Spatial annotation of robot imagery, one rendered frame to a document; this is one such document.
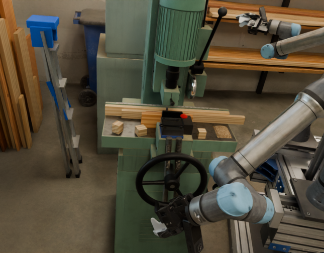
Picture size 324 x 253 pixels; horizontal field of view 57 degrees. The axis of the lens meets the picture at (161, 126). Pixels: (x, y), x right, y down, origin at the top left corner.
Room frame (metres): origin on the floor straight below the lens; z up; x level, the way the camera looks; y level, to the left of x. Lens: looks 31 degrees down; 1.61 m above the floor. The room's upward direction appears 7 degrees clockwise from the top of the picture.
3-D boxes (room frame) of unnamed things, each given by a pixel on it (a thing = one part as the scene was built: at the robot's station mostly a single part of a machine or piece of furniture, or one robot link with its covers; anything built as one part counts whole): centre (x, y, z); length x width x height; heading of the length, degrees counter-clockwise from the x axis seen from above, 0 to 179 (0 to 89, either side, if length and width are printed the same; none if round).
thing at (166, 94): (1.26, -0.02, 1.03); 0.14 x 0.07 x 0.09; 8
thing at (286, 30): (1.68, -0.62, 1.29); 0.11 x 0.08 x 0.09; 60
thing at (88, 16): (3.13, 0.70, 0.48); 0.64 x 0.54 x 0.97; 104
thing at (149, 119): (1.16, -0.02, 0.94); 0.23 x 0.02 x 0.07; 98
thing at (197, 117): (1.25, -0.10, 0.92); 0.60 x 0.02 x 0.04; 98
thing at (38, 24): (1.82, 0.73, 0.58); 0.27 x 0.25 x 1.16; 102
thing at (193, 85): (1.38, -0.12, 1.02); 0.12 x 0.03 x 0.12; 8
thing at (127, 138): (1.13, -0.04, 0.87); 0.61 x 0.30 x 0.06; 98
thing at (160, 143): (1.05, -0.05, 0.92); 0.15 x 0.13 x 0.09; 98
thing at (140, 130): (1.09, 0.09, 0.92); 0.04 x 0.04 x 0.03; 33
